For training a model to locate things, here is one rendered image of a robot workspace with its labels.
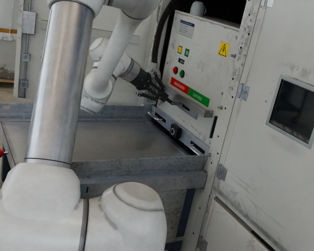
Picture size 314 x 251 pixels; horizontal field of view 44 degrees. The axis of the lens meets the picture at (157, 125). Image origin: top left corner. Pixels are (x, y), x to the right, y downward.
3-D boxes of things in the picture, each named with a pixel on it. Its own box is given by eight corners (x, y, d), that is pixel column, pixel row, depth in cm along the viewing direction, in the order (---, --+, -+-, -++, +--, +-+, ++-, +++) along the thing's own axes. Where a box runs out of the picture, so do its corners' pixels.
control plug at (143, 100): (142, 104, 184) (149, 68, 178) (138, 101, 188) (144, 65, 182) (157, 104, 187) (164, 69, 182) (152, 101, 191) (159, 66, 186)
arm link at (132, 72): (112, 72, 161) (123, 79, 164) (121, 78, 154) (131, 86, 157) (125, 54, 160) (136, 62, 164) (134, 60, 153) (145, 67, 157)
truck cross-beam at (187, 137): (209, 165, 155) (213, 151, 153) (150, 115, 198) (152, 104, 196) (219, 164, 157) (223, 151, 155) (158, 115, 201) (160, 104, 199)
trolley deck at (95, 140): (22, 205, 119) (23, 188, 117) (-3, 127, 170) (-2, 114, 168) (204, 188, 152) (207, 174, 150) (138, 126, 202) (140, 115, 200)
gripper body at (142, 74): (136, 62, 163) (151, 74, 169) (123, 79, 164) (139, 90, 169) (143, 67, 157) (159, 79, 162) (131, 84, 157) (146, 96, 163)
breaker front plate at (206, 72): (208, 151, 155) (238, 31, 139) (154, 109, 195) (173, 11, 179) (211, 151, 156) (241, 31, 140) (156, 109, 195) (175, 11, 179)
